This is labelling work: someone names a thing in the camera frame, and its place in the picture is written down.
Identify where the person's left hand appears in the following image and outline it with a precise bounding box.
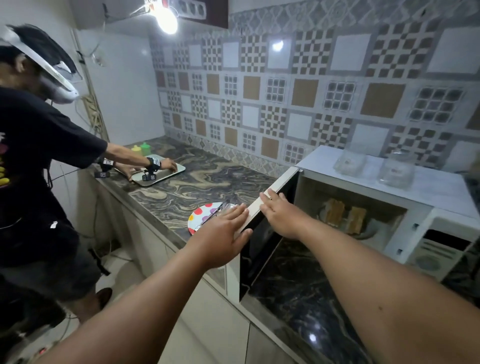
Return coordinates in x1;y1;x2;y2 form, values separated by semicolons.
187;203;254;269

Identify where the person's right hand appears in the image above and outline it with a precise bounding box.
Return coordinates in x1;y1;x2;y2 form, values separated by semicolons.
259;188;313;241

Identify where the black microwave door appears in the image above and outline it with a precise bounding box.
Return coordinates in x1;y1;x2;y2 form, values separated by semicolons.
239;167;301;302

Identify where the person's left forearm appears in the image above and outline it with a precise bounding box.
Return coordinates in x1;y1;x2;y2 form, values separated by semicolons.
33;242;219;364

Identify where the person's right forearm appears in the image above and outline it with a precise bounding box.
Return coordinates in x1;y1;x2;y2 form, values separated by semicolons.
296;218;480;364

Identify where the metal utensil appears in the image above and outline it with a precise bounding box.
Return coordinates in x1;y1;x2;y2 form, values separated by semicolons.
200;202;232;229

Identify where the polka dot plate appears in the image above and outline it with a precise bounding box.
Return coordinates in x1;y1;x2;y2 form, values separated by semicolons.
187;202;236;236

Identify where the toasted bread slice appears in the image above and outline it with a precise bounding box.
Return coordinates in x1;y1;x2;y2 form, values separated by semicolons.
323;199;346;228
345;206;368;235

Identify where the white base cabinet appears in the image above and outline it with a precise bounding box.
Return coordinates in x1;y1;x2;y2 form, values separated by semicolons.
93;179;301;364

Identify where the clear glass jar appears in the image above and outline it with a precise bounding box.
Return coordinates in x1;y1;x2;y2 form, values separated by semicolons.
377;149;418;190
333;148;368;178

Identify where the white plate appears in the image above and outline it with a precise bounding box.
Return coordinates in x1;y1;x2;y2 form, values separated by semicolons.
318;204;380;241

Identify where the black wrist tracker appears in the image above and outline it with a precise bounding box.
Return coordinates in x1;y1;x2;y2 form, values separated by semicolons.
142;157;162;182
93;157;115;179

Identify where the white microwave oven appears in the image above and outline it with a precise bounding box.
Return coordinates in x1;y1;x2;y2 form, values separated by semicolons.
293;145;480;283

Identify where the glowing light bulb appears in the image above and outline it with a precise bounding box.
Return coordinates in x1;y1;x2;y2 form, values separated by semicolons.
151;3;179;35

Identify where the white power strip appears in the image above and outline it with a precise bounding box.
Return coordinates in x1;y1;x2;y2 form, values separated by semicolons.
169;0;208;20

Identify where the white head-worn visor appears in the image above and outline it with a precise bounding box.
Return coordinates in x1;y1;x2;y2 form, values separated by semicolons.
0;25;82;105

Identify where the wall cable bundle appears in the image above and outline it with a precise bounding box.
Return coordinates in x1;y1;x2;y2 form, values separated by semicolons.
79;93;110;142

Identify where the dark wall cabinet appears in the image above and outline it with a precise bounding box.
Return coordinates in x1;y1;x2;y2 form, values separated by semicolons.
68;0;230;30

